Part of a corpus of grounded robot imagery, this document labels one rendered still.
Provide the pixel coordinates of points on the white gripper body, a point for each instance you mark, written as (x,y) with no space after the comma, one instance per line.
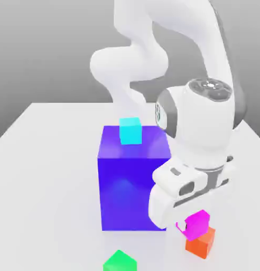
(163,209)

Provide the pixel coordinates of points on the large blue box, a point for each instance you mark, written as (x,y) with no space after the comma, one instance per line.
(123,190)

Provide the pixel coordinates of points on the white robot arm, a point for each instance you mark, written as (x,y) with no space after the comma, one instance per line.
(201,127)

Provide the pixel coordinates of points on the small cyan cube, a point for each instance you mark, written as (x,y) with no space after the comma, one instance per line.
(130,132)

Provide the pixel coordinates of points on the small orange cube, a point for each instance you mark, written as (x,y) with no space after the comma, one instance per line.
(198,245)

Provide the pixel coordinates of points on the small green cube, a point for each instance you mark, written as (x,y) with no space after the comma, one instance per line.
(119,262)

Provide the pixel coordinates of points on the small magenta cube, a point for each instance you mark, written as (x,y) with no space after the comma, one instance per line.
(196,224)

